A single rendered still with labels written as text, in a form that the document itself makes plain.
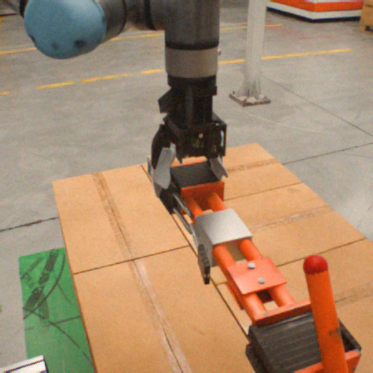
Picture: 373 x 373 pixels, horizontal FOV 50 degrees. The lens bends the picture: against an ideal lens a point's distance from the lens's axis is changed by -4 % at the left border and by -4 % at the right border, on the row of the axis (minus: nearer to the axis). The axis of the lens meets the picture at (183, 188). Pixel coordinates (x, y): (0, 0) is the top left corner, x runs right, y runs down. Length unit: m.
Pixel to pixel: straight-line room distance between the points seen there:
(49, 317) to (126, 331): 0.86
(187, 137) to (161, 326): 0.69
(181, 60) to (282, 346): 0.37
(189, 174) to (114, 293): 0.65
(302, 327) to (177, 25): 0.39
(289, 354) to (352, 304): 0.87
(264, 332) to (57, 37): 0.38
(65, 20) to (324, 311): 0.37
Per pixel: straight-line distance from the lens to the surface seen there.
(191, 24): 0.55
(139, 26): 0.59
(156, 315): 1.20
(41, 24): 0.47
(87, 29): 0.45
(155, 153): 0.66
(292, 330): 0.48
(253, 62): 4.08
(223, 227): 0.59
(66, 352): 1.85
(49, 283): 2.14
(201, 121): 0.59
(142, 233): 1.47
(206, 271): 0.54
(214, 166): 0.70
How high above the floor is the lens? 1.46
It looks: 33 degrees down
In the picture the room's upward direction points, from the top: straight up
